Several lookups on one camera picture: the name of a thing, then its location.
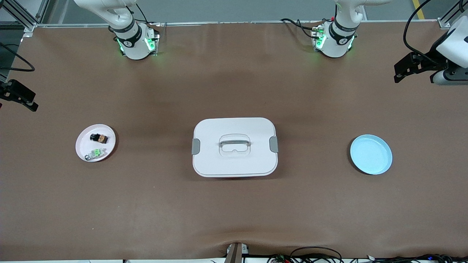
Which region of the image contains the metal table edge rail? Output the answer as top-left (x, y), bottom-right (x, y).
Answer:
top-left (35, 20), bottom-right (443, 28)

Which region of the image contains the black arm base cable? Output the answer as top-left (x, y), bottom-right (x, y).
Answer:
top-left (126, 3), bottom-right (161, 36)
top-left (280, 18), bottom-right (320, 40)

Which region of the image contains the white lidded storage box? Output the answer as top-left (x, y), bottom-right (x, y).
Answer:
top-left (192, 117), bottom-right (279, 178)

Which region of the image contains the green and clear switch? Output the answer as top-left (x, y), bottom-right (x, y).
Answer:
top-left (84, 148), bottom-right (107, 161)

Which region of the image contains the black cable bundle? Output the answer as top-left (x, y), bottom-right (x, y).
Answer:
top-left (366, 254), bottom-right (468, 263)

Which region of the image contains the pink round plate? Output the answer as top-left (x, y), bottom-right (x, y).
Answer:
top-left (75, 124), bottom-right (117, 163)

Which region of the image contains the aluminium frame profile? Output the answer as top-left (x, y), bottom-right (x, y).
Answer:
top-left (437, 0), bottom-right (468, 30)
top-left (0, 0), bottom-right (49, 34)

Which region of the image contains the grey table edge bracket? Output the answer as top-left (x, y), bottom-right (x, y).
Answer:
top-left (225, 242), bottom-right (250, 263)

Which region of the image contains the black looped cable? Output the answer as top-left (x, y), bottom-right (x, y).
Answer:
top-left (290, 246), bottom-right (343, 263)

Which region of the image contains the brown table mat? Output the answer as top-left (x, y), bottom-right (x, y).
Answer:
top-left (0, 21), bottom-right (468, 262)

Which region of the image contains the light blue round plate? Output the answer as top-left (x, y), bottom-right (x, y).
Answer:
top-left (350, 134), bottom-right (393, 175)

